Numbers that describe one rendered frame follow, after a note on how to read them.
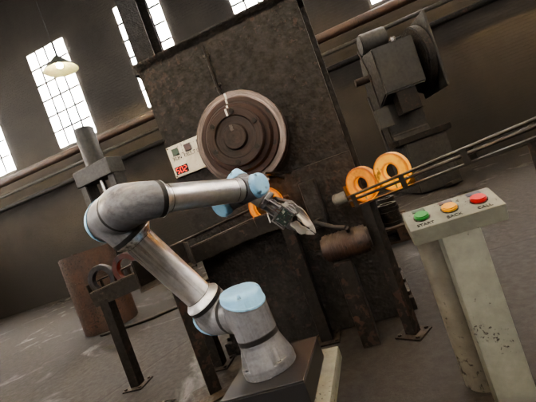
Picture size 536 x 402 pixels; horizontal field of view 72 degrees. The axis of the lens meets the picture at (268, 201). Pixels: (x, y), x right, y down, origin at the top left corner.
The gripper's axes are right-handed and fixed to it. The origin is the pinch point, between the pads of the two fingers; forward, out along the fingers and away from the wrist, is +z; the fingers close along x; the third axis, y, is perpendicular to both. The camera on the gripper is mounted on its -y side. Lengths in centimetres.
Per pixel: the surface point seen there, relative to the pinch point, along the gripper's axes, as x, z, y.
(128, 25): -19, -320, -314
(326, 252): -14.6, 12.4, -31.3
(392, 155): 35.6, 9.6, -28.2
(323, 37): 125, -161, -607
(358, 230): 1.2, 18.0, -35.1
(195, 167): -29, -70, -63
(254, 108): 18, -54, -50
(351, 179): 17.0, 2.7, -39.6
